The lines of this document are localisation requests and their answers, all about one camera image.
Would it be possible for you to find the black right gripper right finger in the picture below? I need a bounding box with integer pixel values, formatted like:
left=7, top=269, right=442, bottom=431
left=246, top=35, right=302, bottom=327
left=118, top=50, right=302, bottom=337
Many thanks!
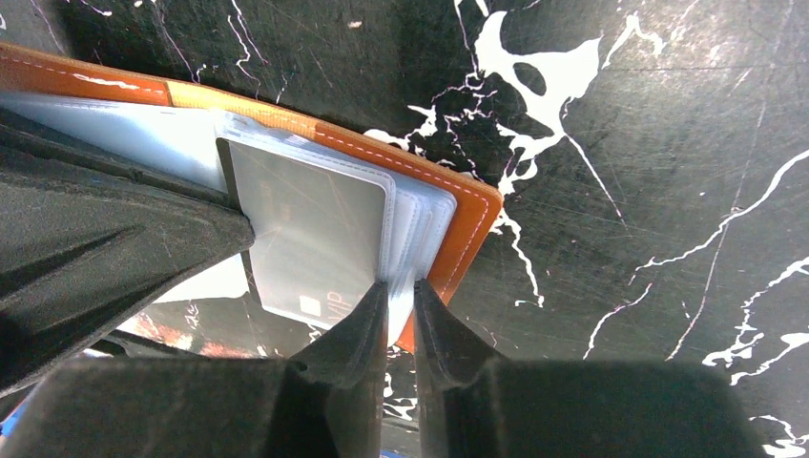
left=413, top=281, right=764, bottom=457

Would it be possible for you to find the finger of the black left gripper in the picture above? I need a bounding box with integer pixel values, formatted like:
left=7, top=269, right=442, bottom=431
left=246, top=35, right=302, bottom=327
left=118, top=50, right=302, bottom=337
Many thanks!
left=1, top=110, right=255, bottom=395

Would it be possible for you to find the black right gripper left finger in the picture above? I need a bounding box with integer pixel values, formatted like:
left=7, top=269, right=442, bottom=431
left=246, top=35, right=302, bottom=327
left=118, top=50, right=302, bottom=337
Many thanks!
left=1, top=282, right=388, bottom=457

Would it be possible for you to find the grey VIP card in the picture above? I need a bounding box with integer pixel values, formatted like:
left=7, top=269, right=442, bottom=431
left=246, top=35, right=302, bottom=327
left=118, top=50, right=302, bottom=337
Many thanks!
left=217, top=137, right=396, bottom=329

